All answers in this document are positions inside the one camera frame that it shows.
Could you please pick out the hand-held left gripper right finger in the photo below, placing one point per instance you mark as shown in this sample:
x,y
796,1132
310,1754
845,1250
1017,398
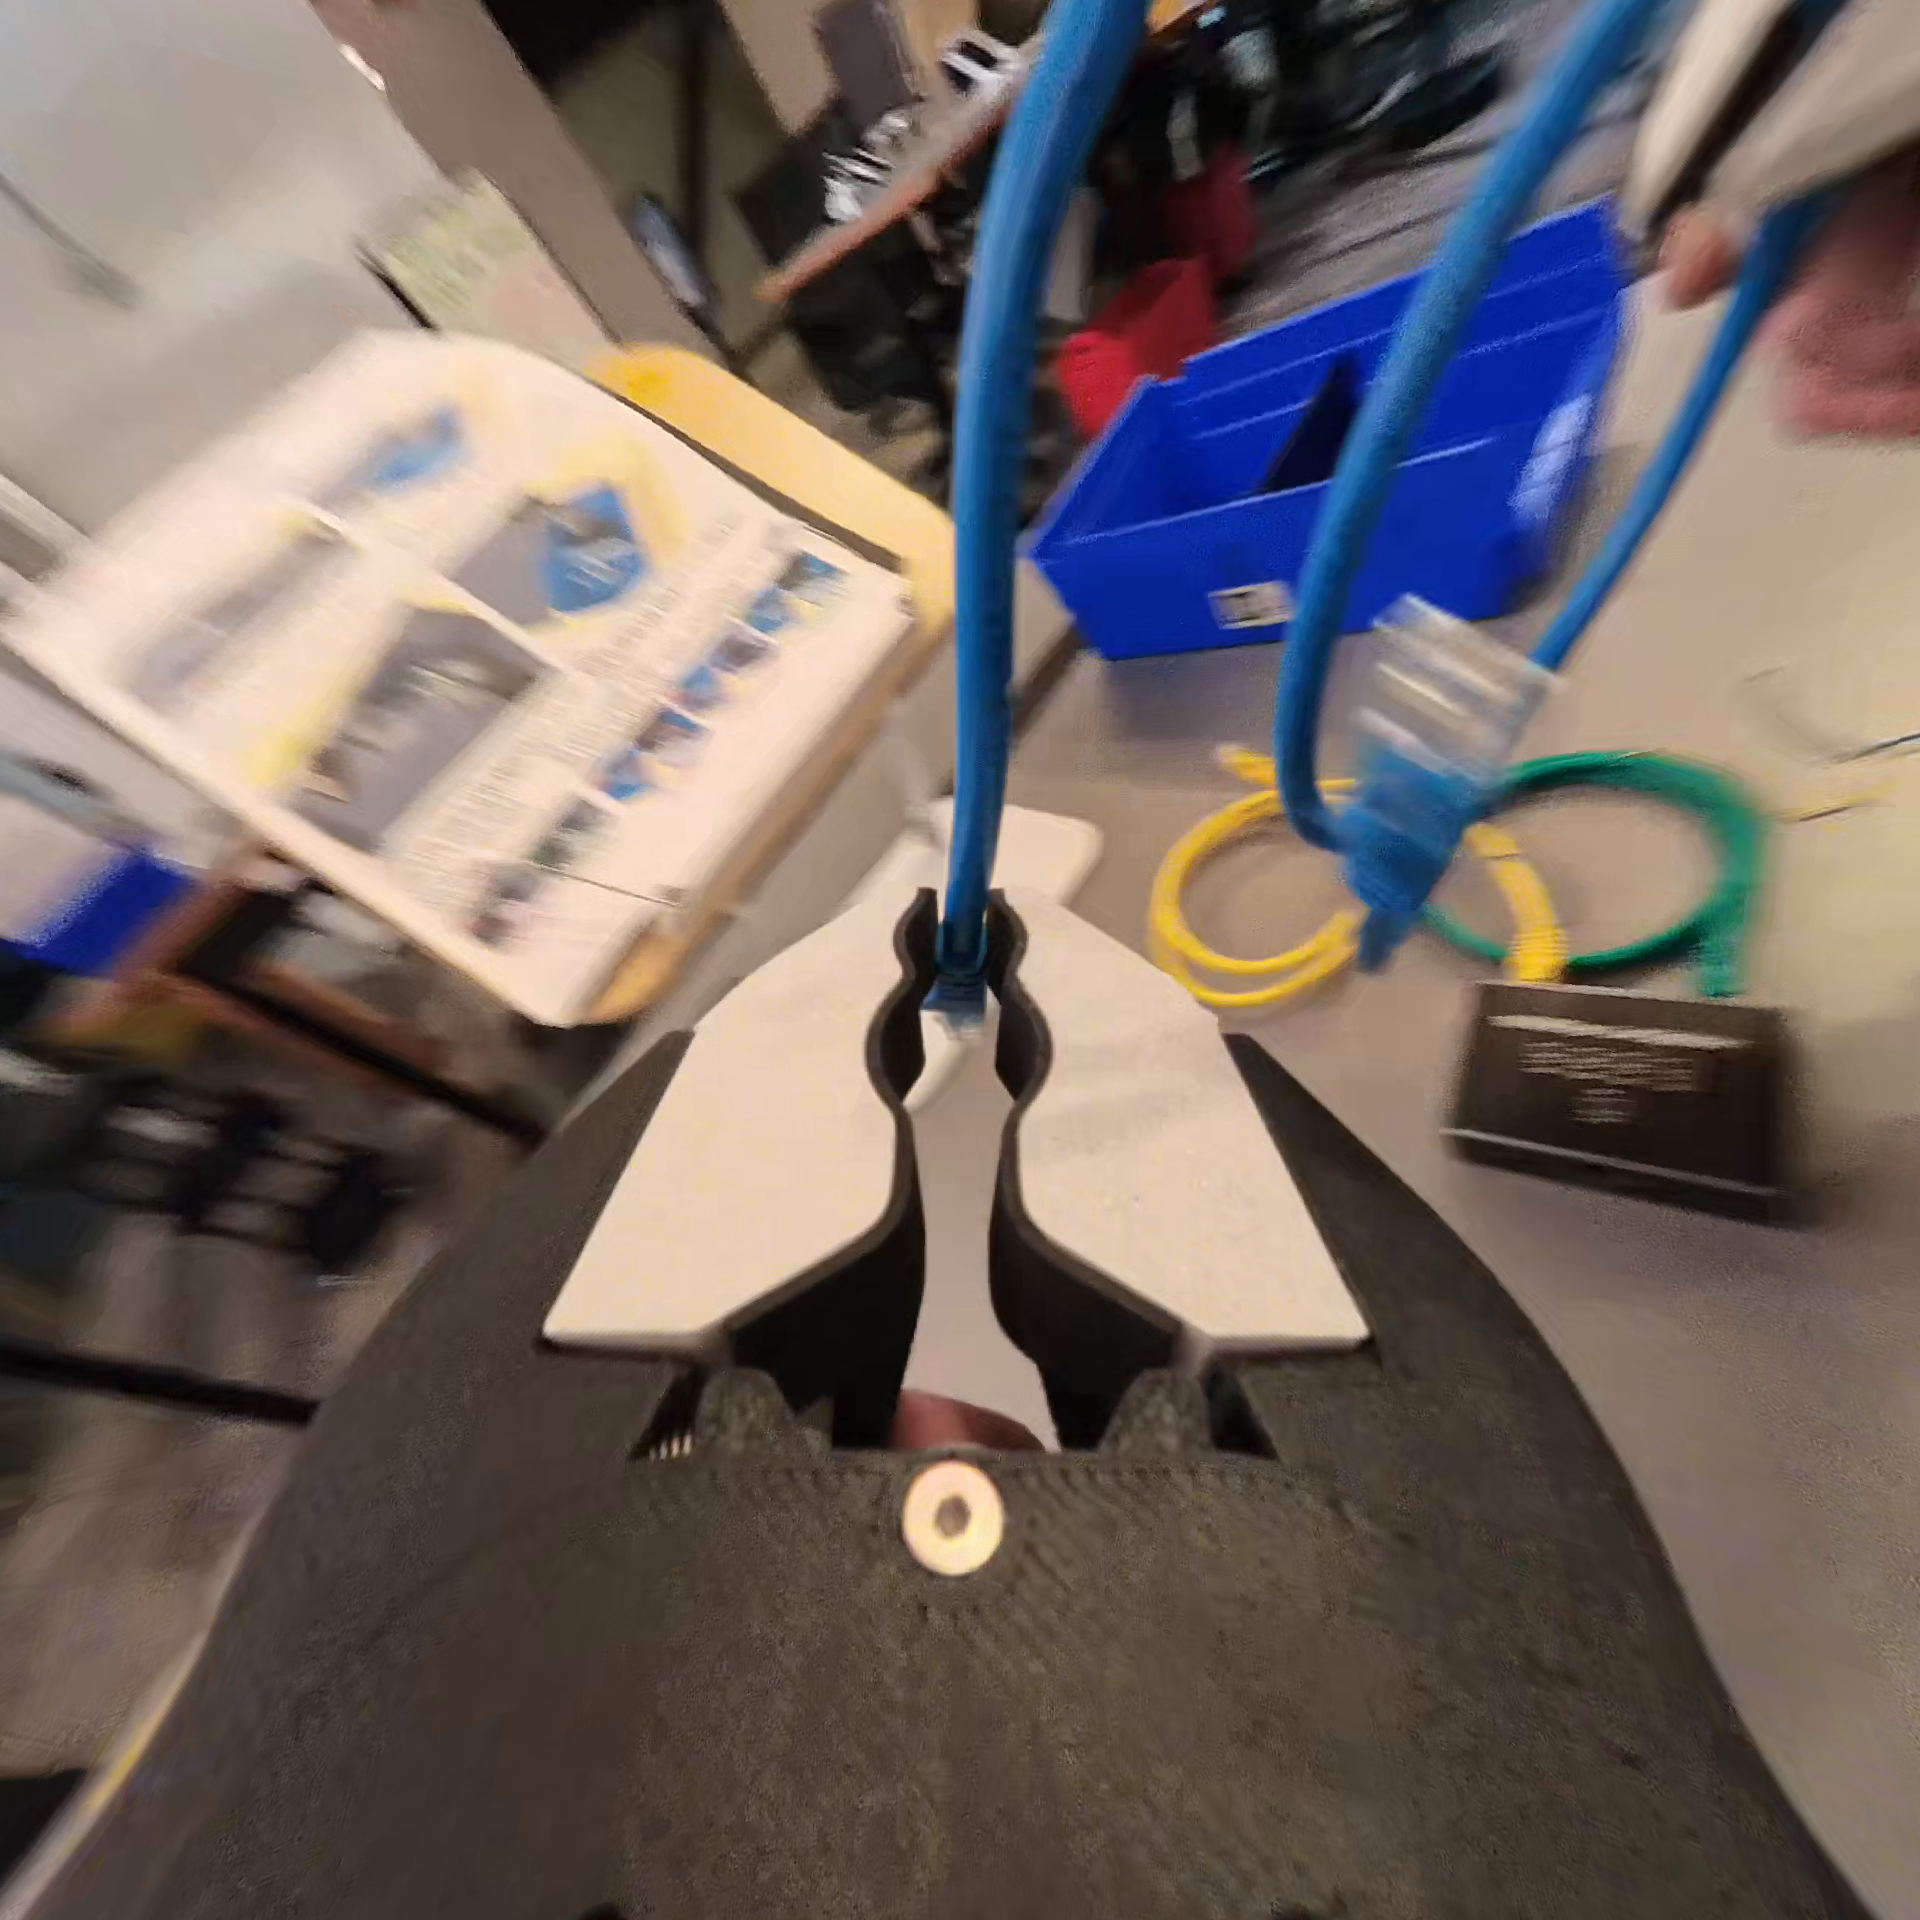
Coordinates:
x,y
1186,1187

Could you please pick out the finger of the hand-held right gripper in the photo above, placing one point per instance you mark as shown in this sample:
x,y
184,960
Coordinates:
x,y
1695,107
1845,90

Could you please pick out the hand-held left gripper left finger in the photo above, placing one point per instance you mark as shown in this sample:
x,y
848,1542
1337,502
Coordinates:
x,y
737,1187

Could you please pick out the black ethernet splitter box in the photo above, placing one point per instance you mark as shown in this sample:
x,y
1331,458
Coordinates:
x,y
1622,1095

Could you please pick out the blue plastic bin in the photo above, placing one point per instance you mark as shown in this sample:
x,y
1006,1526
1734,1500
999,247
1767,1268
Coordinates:
x,y
105,917
1171,525

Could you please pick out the person's right hand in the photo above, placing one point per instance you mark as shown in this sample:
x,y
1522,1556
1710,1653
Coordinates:
x,y
1845,332

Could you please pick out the laminated instruction sheet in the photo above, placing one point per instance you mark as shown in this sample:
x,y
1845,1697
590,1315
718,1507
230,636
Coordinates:
x,y
451,675

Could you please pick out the red plastic bin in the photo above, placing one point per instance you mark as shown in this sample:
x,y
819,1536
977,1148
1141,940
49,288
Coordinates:
x,y
1141,345

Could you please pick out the whiteboard with scribbles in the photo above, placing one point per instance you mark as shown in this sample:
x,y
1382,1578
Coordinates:
x,y
451,250

